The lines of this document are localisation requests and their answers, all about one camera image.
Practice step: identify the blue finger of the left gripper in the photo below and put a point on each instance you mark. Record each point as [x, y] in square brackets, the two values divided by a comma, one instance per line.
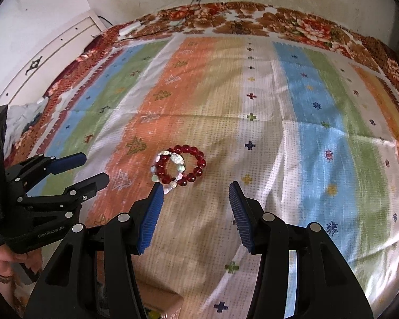
[88, 188]
[60, 165]

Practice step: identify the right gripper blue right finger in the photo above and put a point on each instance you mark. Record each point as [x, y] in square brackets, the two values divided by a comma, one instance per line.
[242, 214]

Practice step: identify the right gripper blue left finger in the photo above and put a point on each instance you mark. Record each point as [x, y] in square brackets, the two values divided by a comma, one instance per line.
[150, 211]

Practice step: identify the silver metal tin box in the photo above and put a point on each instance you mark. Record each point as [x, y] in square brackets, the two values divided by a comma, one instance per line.
[157, 302]

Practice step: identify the person's left hand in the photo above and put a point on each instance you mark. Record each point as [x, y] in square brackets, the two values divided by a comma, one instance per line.
[32, 260]

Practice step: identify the crumpled grey blue clothes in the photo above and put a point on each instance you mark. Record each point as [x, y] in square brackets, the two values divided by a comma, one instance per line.
[19, 119]

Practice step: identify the white wooden headboard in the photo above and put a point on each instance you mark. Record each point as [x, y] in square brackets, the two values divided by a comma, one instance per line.
[49, 58]

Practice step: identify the striped colourful mat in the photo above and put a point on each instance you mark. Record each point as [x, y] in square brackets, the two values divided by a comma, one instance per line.
[311, 135]

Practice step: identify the white charger on bed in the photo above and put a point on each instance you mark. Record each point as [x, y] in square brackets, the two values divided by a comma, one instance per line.
[130, 28]

